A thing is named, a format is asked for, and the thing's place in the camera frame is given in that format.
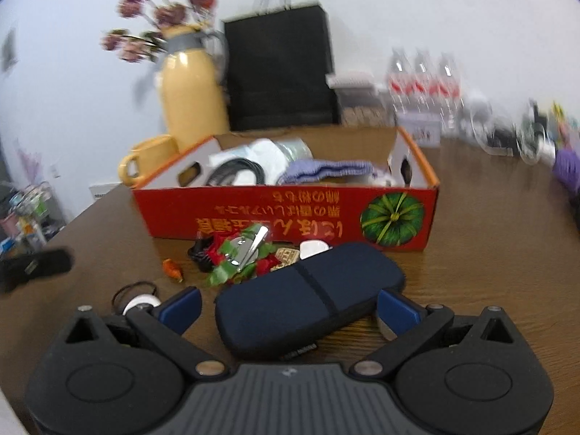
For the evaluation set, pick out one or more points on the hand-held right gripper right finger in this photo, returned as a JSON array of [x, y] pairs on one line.
[[398, 308]]

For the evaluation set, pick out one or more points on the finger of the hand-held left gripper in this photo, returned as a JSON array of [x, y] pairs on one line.
[[36, 267]]

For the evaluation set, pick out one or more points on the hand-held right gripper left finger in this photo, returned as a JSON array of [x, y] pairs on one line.
[[183, 308]]

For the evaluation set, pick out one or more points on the artificial red rose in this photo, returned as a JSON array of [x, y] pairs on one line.
[[224, 274]]

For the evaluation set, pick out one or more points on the small white cap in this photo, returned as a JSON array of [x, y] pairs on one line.
[[312, 249]]

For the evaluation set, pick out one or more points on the navy zip case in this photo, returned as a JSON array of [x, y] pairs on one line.
[[294, 299]]

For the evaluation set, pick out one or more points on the red cardboard box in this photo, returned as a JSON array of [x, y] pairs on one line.
[[294, 213]]

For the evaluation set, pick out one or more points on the purple knit pouch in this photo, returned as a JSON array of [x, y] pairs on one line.
[[326, 170]]

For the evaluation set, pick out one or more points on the white cloth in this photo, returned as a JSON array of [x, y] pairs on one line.
[[263, 154]]

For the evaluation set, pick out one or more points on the small orange item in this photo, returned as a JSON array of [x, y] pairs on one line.
[[173, 269]]

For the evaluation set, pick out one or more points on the white round disc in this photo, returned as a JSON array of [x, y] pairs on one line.
[[142, 302]]

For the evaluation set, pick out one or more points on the cluttered storage rack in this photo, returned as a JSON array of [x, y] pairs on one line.
[[27, 217]]

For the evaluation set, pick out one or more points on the silver metal clip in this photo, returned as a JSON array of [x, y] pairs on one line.
[[244, 249]]

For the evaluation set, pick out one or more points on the small beige printed tag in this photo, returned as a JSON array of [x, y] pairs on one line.
[[285, 256]]

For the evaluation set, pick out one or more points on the yellow mug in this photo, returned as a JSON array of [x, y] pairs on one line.
[[154, 156]]

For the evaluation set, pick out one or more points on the grey printed tin box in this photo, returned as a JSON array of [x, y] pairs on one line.
[[419, 129]]

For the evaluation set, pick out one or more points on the clear container of seeds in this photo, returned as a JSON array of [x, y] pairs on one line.
[[362, 115]]

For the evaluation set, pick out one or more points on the yellow thermos jug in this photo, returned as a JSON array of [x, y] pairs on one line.
[[195, 99]]

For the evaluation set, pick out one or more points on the purple packet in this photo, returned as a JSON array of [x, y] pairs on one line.
[[568, 167]]

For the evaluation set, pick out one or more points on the colourful snack packet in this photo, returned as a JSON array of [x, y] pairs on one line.
[[564, 120]]

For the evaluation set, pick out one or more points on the black paper bag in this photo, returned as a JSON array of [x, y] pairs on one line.
[[281, 68]]

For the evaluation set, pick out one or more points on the dried pink flowers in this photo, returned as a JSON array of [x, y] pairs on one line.
[[170, 13]]

